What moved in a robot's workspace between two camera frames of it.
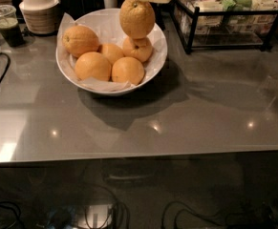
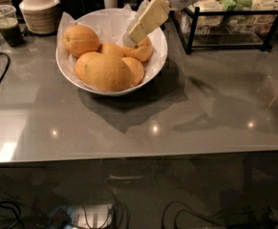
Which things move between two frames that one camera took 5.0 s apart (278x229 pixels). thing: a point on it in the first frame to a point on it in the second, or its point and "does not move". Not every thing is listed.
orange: [78, 39] does not move
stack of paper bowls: [39, 7] does not move
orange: [137, 17] to [107, 72]
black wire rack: [225, 29] does not move
